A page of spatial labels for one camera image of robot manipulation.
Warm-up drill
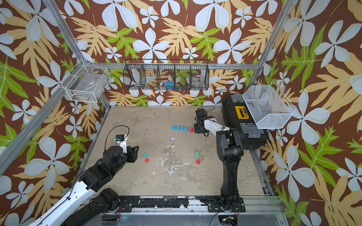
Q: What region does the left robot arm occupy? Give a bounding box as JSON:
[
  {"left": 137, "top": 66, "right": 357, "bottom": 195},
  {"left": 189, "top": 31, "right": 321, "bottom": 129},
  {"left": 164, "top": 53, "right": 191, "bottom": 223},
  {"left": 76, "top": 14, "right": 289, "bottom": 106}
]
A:
[{"left": 30, "top": 146, "right": 139, "bottom": 226}]

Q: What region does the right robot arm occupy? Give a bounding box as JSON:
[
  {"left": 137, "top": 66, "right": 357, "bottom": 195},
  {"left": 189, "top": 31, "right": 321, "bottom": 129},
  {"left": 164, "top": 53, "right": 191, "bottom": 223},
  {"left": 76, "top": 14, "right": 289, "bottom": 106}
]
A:
[{"left": 194, "top": 108, "right": 244, "bottom": 210}]

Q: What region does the black toolbox yellow latch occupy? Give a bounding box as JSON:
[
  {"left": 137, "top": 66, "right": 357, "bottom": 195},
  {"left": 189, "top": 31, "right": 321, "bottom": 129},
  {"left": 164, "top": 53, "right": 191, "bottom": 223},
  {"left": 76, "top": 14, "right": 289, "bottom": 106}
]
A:
[{"left": 222, "top": 94, "right": 268, "bottom": 151}]

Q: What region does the blue object in basket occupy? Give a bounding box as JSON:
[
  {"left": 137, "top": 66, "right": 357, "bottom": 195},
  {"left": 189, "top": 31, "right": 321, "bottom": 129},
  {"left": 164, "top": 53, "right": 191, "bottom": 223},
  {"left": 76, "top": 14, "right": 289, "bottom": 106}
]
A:
[{"left": 164, "top": 82, "right": 175, "bottom": 89}]

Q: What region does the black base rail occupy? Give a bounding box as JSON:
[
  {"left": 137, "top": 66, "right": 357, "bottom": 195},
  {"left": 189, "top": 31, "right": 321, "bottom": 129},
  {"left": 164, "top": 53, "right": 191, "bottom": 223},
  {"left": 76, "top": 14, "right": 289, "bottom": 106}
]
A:
[{"left": 119, "top": 195, "right": 246, "bottom": 213}]

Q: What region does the black wire basket back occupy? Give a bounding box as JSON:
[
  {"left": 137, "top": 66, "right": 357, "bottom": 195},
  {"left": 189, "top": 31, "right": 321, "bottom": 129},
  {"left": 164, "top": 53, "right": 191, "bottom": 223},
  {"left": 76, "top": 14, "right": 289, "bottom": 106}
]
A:
[{"left": 121, "top": 59, "right": 210, "bottom": 90}]

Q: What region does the white wire basket right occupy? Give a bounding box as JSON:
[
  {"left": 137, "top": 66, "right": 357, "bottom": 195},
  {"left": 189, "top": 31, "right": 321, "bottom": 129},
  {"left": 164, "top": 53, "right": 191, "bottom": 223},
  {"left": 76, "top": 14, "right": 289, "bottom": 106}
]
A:
[{"left": 243, "top": 85, "right": 297, "bottom": 130}]

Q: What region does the white wire basket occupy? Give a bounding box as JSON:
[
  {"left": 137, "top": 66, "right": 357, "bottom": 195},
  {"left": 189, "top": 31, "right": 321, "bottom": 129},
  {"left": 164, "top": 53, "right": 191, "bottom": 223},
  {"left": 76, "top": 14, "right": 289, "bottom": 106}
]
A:
[
  {"left": 243, "top": 85, "right": 297, "bottom": 130},
  {"left": 61, "top": 60, "right": 110, "bottom": 103}
]

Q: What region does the white wire basket left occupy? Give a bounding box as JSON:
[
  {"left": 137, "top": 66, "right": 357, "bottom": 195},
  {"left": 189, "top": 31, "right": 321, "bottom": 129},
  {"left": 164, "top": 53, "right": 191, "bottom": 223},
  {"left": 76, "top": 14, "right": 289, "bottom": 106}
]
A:
[{"left": 61, "top": 60, "right": 110, "bottom": 103}]

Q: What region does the aluminium frame post back right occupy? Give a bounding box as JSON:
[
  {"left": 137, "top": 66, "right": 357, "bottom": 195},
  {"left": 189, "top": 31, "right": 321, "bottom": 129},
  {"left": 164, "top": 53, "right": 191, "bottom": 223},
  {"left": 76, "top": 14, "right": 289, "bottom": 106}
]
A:
[{"left": 246, "top": 0, "right": 298, "bottom": 89}]

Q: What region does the aluminium frame post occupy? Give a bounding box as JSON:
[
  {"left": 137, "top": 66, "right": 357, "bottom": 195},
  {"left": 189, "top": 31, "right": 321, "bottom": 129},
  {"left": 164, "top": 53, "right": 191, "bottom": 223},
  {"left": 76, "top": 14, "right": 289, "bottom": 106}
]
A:
[
  {"left": 246, "top": 0, "right": 298, "bottom": 89},
  {"left": 43, "top": 1, "right": 110, "bottom": 110}
]

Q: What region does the aluminium frame post back left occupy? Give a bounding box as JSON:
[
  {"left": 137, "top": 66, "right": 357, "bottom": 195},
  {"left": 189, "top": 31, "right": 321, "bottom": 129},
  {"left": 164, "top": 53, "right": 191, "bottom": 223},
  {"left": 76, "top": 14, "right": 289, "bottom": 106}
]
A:
[{"left": 43, "top": 1, "right": 110, "bottom": 110}]

